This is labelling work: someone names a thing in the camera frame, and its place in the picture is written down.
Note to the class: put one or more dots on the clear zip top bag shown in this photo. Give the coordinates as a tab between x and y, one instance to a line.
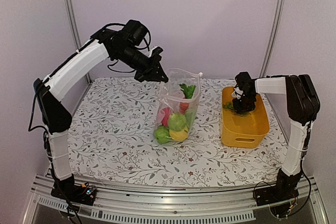
171	96

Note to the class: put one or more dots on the left aluminium post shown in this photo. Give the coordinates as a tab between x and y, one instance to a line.
72	23

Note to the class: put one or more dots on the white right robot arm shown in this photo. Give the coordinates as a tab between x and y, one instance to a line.
302	105

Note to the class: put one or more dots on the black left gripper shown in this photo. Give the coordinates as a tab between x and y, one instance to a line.
151	73

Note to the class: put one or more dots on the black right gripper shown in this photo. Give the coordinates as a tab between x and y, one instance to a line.
238	109

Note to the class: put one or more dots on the red apple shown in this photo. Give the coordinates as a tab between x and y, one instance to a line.
165	112

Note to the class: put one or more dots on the green grape bunch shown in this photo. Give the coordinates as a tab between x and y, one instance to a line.
229	106

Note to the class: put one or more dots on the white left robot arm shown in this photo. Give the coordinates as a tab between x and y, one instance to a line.
50	91

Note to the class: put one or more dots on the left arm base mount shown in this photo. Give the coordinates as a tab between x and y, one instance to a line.
84	194

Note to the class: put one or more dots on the green guava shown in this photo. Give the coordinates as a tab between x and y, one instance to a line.
176	122
162	134

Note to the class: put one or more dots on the aluminium post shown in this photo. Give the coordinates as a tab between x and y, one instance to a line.
72	23
272	37

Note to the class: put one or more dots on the yellow plastic basket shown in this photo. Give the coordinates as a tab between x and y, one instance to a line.
243	131

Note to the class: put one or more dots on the orange carrot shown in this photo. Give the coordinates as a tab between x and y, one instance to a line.
188	92

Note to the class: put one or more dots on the aluminium front rail frame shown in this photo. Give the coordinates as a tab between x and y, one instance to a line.
130	203

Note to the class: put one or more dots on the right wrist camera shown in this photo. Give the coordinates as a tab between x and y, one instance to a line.
245	86

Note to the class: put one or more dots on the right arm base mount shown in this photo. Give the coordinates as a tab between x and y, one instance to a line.
279	194

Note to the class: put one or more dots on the floral tablecloth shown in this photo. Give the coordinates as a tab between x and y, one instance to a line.
111	138

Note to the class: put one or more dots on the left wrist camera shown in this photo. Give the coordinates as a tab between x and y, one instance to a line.
140	37

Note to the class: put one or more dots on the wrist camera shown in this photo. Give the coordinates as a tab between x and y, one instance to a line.
140	37
245	86

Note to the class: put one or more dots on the right aluminium post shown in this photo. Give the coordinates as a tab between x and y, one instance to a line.
272	37

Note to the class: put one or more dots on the yellow lemon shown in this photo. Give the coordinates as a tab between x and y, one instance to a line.
179	135

